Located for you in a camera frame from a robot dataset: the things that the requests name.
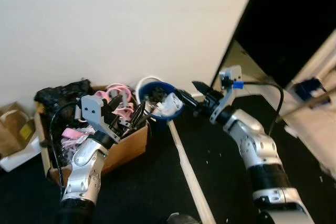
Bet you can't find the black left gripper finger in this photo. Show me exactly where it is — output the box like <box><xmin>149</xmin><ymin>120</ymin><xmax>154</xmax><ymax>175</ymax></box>
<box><xmin>131</xmin><ymin>102</ymin><xmax>149</xmax><ymax>130</ymax></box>
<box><xmin>107</xmin><ymin>95</ymin><xmax>122</xmax><ymax>119</ymax></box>

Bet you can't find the white crumpled trash piece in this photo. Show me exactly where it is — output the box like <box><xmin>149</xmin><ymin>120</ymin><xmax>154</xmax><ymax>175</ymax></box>
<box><xmin>156</xmin><ymin>94</ymin><xmax>182</xmax><ymax>116</ymax></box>

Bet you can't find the brown cardboard rubbish box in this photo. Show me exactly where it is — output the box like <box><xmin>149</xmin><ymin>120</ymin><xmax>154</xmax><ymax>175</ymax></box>
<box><xmin>34</xmin><ymin>84</ymin><xmax>150</xmax><ymax>185</ymax></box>

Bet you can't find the black plastic trash bag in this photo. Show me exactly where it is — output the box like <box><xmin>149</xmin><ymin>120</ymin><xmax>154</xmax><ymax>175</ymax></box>
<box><xmin>34</xmin><ymin>79</ymin><xmax>95</xmax><ymax>117</ymax></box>

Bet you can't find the pink plastic wrapper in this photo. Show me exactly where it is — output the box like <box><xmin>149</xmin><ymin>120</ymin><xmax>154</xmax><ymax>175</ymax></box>
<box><xmin>60</xmin><ymin>127</ymin><xmax>90</xmax><ymax>154</ymax></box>

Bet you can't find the long light wooden strip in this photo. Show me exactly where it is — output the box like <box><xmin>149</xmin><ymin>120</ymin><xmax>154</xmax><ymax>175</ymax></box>
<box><xmin>167</xmin><ymin>119</ymin><xmax>217</xmax><ymax>224</ymax></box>

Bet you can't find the brown wooden stick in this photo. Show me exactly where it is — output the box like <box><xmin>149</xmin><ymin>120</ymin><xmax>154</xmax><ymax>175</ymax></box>
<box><xmin>275</xmin><ymin>89</ymin><xmax>336</xmax><ymax>125</ymax></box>

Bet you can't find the dark blue plastic object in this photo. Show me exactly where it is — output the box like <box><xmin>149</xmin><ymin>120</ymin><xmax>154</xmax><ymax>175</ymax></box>
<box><xmin>293</xmin><ymin>77</ymin><xmax>323</xmax><ymax>102</ymax></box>

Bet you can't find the brown paper bag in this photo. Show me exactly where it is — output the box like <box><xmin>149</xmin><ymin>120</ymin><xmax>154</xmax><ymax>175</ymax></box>
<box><xmin>0</xmin><ymin>102</ymin><xmax>38</xmax><ymax>157</ymax></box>

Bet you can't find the dark robot foot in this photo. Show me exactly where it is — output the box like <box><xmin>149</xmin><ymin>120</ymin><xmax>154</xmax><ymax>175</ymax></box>
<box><xmin>166</xmin><ymin>212</ymin><xmax>201</xmax><ymax>224</ymax></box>

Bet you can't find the white flat board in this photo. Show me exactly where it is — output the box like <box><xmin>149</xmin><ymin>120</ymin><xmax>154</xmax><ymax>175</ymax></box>
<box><xmin>0</xmin><ymin>134</ymin><xmax>44</xmax><ymax>173</ymax></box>

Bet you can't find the pink tangled cord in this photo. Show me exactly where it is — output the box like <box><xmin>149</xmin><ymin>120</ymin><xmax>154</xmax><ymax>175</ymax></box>
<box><xmin>93</xmin><ymin>83</ymin><xmax>136</xmax><ymax>122</ymax></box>

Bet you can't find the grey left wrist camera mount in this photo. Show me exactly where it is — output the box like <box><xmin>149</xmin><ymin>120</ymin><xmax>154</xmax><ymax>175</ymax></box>
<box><xmin>80</xmin><ymin>94</ymin><xmax>125</xmax><ymax>142</ymax></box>

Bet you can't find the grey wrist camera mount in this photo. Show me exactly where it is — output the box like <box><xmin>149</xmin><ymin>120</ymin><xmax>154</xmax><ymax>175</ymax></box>
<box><xmin>210</xmin><ymin>65</ymin><xmax>245</xmax><ymax>125</ymax></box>
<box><xmin>80</xmin><ymin>94</ymin><xmax>125</xmax><ymax>142</ymax></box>

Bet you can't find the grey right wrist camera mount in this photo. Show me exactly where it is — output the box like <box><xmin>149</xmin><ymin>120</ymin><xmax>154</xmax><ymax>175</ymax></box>
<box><xmin>210</xmin><ymin>65</ymin><xmax>245</xmax><ymax>125</ymax></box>

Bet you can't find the white round ring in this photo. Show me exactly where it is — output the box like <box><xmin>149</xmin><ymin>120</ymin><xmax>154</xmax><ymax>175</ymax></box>
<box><xmin>135</xmin><ymin>76</ymin><xmax>164</xmax><ymax>101</ymax></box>

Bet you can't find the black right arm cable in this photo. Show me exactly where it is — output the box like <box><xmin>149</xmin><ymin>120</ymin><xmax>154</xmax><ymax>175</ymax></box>
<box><xmin>241</xmin><ymin>81</ymin><xmax>285</xmax><ymax>135</ymax></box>

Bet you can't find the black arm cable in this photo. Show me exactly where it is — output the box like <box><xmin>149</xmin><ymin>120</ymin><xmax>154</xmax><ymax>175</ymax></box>
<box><xmin>49</xmin><ymin>101</ymin><xmax>85</xmax><ymax>193</ymax></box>
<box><xmin>241</xmin><ymin>81</ymin><xmax>285</xmax><ymax>135</ymax></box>

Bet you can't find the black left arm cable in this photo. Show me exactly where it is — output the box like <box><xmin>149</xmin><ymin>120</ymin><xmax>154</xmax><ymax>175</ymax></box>
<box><xmin>49</xmin><ymin>101</ymin><xmax>85</xmax><ymax>193</ymax></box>

